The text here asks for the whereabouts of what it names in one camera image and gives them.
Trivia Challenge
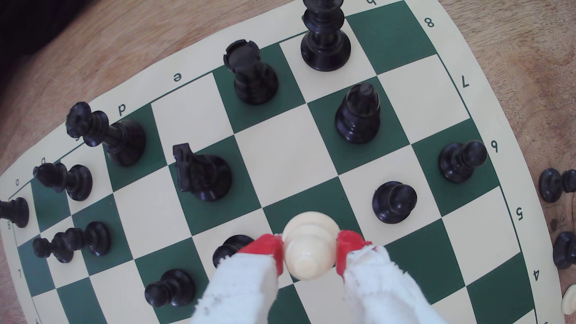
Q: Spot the black chess king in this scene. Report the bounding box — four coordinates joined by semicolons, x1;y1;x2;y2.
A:
301;0;352;73

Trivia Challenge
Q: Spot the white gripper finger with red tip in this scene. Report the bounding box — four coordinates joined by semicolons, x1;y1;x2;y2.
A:
191;233;284;324
336;230;446;324

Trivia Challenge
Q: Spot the black chess rook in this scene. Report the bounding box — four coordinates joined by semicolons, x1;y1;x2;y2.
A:
0;197;30;228
223;39;279;105

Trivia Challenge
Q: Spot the black chess queen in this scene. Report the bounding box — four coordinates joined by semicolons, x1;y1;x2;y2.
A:
66;102;146;167

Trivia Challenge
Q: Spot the white chess pawn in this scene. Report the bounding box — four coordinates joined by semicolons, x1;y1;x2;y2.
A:
561;284;576;316
281;211;341;281

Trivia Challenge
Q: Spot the green and cream chess mat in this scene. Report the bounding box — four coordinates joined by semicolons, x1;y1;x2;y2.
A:
0;0;565;324

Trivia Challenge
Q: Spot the black chess knight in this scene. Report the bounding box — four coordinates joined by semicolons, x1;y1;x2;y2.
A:
173;143;233;202
553;231;576;270

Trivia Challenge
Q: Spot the black chess pawn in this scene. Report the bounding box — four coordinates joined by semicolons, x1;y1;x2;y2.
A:
144;268;197;308
438;140;488;184
538;168;576;203
67;221;112;257
212;234;255;268
372;181;418;225
32;234;75;264

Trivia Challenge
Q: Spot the black chess bishop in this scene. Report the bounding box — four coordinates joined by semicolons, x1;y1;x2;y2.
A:
33;162;93;202
334;83;381;145

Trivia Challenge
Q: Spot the black fabric jacket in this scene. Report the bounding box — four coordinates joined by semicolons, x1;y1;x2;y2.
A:
0;0;93;68

